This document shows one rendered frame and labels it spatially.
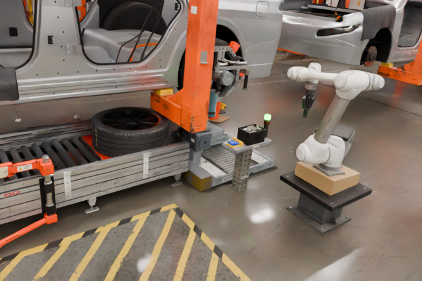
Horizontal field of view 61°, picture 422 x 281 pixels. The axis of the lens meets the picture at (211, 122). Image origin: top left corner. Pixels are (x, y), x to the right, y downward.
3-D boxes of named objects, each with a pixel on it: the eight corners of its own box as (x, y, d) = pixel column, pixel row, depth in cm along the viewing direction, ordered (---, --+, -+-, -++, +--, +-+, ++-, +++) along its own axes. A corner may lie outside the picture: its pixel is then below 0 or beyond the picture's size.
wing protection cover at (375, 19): (372, 37, 561) (381, 3, 543) (391, 41, 540) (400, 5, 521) (347, 38, 519) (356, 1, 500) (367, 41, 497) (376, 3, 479)
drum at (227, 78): (219, 79, 353) (220, 66, 348) (233, 85, 338) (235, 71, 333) (208, 81, 345) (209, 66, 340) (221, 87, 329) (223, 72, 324)
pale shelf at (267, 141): (258, 136, 321) (259, 133, 320) (272, 143, 309) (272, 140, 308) (221, 145, 295) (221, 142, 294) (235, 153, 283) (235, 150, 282)
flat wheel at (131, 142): (132, 123, 361) (132, 101, 352) (183, 143, 327) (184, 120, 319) (75, 142, 309) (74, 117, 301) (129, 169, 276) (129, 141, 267)
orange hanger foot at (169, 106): (164, 105, 346) (166, 70, 334) (196, 123, 309) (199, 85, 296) (149, 107, 336) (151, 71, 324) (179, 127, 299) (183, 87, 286)
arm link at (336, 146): (345, 167, 270) (352, 140, 263) (327, 169, 262) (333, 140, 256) (331, 159, 284) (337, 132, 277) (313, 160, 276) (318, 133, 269)
